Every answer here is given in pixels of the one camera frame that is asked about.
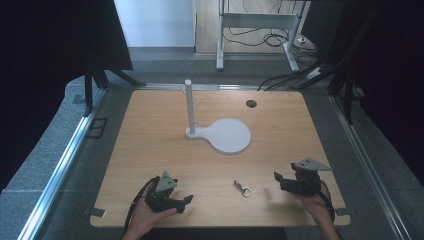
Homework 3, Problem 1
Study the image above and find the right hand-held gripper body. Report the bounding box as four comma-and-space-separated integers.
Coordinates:
279, 157, 333, 196

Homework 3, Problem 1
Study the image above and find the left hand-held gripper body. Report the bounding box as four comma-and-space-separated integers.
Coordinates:
144, 171, 186, 214

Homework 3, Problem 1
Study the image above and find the aluminium floor rail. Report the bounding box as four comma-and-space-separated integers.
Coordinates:
133, 82, 263, 92
328, 94, 414, 240
17, 87, 107, 240

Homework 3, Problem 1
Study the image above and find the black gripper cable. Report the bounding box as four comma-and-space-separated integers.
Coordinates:
123, 175, 162, 235
318, 180, 336, 224

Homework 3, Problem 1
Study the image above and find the person's right hand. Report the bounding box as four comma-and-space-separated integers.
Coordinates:
292, 181, 332, 225

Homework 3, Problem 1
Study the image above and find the black tripod stand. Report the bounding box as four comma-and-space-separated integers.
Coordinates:
82, 54, 148, 118

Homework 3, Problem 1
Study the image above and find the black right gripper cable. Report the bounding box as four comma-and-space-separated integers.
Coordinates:
318, 180, 336, 224

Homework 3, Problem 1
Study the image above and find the white metal desk frame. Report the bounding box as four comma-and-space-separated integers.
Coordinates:
215, 0, 308, 73

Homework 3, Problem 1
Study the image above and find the black rectangular floor frame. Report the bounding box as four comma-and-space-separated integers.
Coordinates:
85, 117, 109, 140

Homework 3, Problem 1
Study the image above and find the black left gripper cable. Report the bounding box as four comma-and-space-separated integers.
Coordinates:
123, 175, 162, 235

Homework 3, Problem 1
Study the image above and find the black floor cables bundle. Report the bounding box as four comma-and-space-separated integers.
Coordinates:
222, 25, 323, 58

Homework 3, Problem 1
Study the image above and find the white power strip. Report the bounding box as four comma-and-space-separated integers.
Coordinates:
305, 67, 324, 81

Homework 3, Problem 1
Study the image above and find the person's left hand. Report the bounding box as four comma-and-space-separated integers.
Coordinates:
127, 195, 178, 235

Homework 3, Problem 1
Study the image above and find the black curtain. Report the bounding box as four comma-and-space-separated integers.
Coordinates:
300, 0, 424, 188
0, 0, 134, 194

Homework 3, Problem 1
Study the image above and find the metal keyring with clasp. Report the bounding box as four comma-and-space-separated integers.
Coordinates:
233, 179, 252, 198

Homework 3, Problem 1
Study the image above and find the white stand with post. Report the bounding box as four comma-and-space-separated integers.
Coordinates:
178, 78, 253, 156

